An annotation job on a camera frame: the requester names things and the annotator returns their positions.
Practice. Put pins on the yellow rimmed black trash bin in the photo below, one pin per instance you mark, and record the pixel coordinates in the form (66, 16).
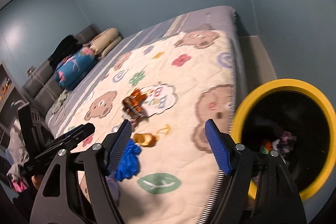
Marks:
(299, 122)

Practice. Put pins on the green small cloth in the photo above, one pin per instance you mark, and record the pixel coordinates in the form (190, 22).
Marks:
(59, 102)

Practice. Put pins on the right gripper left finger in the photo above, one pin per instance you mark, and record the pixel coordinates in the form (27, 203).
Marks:
(74, 188)

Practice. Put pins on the blue plastic bag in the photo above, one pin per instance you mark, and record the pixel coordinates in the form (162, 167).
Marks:
(129, 165)

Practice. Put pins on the person left hand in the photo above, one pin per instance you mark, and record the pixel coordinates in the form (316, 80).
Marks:
(37, 180)

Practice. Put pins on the black clothing pile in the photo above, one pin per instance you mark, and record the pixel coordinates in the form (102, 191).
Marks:
(67, 47)

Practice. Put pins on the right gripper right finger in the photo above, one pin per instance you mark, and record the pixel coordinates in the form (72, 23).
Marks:
(258, 188)

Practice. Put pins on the blue floral folded blanket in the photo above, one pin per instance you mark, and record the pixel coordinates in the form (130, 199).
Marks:
(73, 70)

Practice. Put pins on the orange snack wrapper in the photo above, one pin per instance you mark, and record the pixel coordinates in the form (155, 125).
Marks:
(132, 104)

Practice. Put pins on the beige folded pillow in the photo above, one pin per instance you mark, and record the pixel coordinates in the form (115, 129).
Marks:
(102, 44)

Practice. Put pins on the cream bear pattern quilt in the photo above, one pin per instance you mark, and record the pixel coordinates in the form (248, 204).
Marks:
(170, 82)

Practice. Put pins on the grey padded headboard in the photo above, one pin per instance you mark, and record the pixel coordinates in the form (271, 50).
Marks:
(41, 88)

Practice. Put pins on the wall power socket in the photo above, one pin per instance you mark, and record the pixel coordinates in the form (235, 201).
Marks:
(31, 70)

